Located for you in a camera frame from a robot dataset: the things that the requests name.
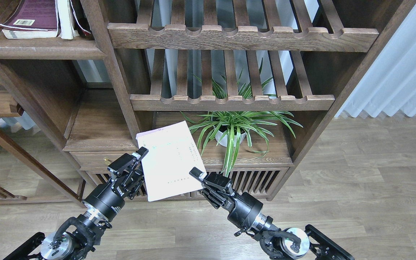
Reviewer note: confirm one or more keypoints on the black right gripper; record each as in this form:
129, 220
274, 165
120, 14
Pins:
244, 210

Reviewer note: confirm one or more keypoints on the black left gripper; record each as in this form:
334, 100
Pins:
108, 198

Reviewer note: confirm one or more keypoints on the white lavender book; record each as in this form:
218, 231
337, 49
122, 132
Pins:
172, 154

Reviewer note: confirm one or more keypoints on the red cover book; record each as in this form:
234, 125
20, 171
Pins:
73, 21

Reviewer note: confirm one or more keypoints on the maroon book white characters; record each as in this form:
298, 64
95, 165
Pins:
32, 19

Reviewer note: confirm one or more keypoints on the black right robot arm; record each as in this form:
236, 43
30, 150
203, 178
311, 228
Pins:
294, 243

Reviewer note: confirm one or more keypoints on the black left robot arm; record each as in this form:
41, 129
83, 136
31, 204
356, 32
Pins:
77, 236

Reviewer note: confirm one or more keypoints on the white plant pot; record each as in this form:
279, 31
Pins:
222, 137

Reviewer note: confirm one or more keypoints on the green spider plant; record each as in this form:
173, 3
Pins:
249, 121

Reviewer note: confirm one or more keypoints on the dark wooden bookshelf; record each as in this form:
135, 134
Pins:
149, 60

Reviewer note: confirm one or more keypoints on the white pleated curtain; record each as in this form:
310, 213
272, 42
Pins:
389, 86

